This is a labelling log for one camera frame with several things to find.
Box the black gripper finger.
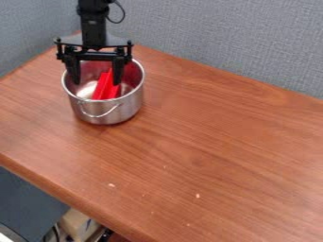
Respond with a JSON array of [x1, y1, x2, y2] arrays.
[[112, 57, 126, 85], [64, 58, 82, 84]]

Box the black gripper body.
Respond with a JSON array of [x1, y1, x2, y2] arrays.
[[55, 15, 132, 63]]

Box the beige box under table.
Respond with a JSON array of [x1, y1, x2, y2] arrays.
[[58, 209, 102, 242]]

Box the red ridged block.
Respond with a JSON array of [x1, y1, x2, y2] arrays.
[[92, 69, 122, 100]]

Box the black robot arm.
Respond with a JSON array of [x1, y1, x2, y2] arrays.
[[55, 0, 134, 85]]

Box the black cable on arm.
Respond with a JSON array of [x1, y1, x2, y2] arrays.
[[104, 0, 127, 25]]

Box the metal pot with handle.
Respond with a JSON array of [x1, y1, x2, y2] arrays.
[[60, 60, 146, 125]]

